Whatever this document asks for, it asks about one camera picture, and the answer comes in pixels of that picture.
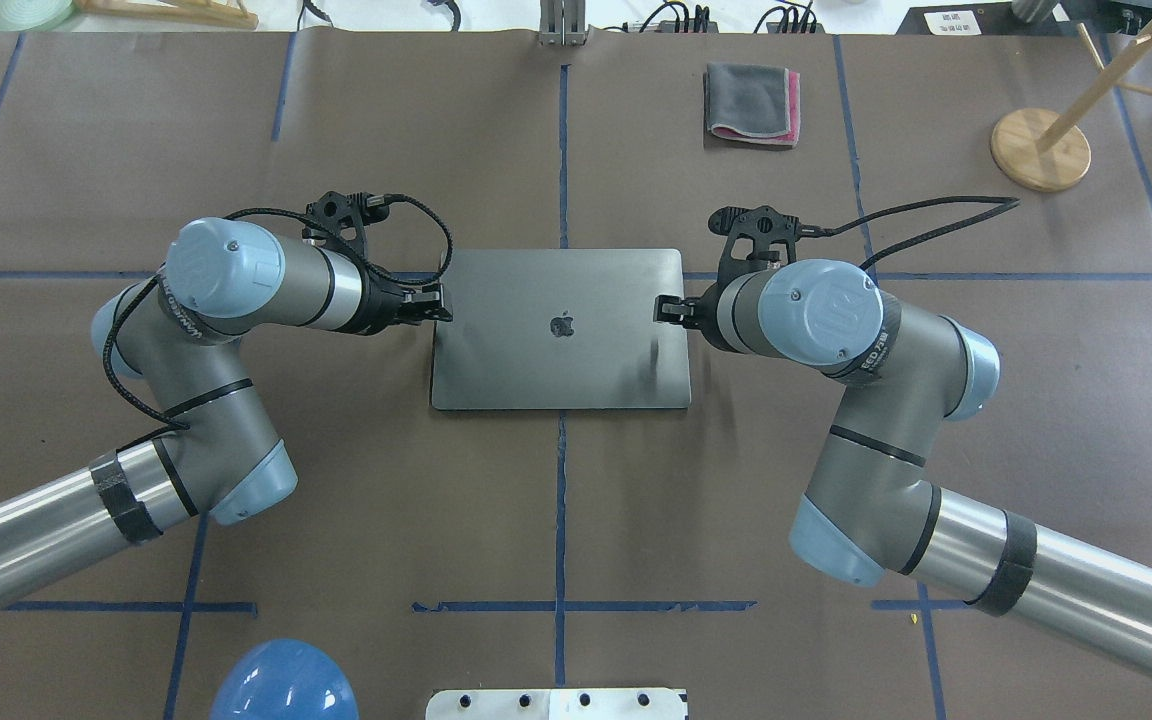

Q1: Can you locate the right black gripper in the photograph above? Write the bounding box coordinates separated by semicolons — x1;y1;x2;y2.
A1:
654;285;727;346

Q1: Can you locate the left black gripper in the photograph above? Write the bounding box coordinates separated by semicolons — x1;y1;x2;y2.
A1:
361;270;426;334

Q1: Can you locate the grey laptop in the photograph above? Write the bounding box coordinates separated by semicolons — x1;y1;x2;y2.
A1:
431;249;692;411

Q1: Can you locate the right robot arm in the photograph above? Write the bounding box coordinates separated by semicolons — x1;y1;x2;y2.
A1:
653;255;1152;676

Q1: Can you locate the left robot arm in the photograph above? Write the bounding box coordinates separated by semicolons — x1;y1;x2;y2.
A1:
0;217;420;609

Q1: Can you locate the folded grey pink cloth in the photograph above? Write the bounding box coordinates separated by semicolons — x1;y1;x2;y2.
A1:
704;61;801;149

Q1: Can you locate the black power strip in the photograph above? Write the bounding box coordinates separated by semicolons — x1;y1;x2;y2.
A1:
602;1;826;35

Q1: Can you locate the wooden dish rack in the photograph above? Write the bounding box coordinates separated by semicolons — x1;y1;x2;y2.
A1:
73;1;259;31

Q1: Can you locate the blue desk lamp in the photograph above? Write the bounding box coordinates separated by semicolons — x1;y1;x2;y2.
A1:
209;638;361;719

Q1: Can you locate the wooden mug tree stand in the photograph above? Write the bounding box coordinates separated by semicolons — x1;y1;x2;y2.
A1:
990;18;1152;194

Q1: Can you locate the pale green plate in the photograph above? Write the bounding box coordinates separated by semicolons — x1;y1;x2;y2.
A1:
0;0;76;32

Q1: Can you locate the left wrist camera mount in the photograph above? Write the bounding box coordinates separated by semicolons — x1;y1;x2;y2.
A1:
301;191;401;258

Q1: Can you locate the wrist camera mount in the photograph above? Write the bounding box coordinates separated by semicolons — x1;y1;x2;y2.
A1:
707;205;833;283
301;191;401;258

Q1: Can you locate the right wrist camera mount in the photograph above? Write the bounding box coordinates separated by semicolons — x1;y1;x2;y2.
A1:
707;205;833;283

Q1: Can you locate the aluminium frame post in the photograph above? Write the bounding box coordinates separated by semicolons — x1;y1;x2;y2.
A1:
538;0;589;47

